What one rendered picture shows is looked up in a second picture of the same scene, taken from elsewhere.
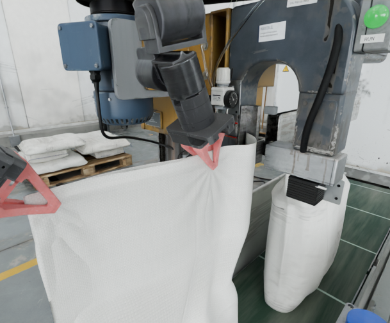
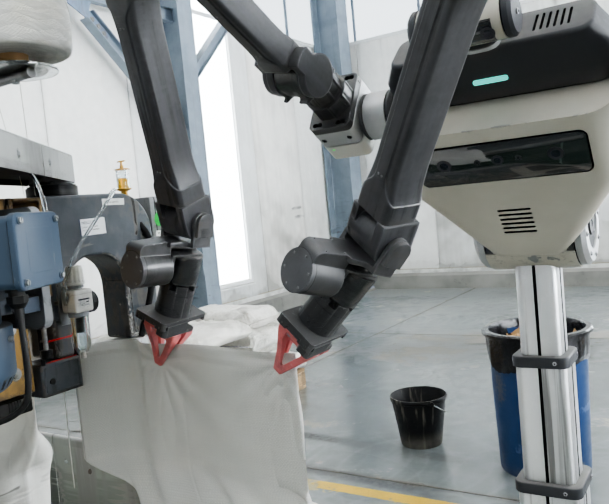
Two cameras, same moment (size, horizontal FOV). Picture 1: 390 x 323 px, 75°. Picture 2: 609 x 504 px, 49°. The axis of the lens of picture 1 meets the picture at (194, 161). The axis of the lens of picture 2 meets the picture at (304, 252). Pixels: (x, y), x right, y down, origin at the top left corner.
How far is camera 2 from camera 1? 1.19 m
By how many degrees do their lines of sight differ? 101
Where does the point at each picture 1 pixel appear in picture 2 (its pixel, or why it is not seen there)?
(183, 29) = not seen: hidden behind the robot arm
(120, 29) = not seen: hidden behind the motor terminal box
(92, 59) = (56, 266)
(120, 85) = (47, 304)
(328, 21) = (135, 219)
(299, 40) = (118, 234)
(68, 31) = (28, 225)
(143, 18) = (210, 222)
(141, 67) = (156, 263)
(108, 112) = (9, 365)
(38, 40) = not seen: outside the picture
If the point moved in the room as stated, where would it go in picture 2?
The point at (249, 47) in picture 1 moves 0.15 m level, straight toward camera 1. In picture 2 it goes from (72, 242) to (159, 234)
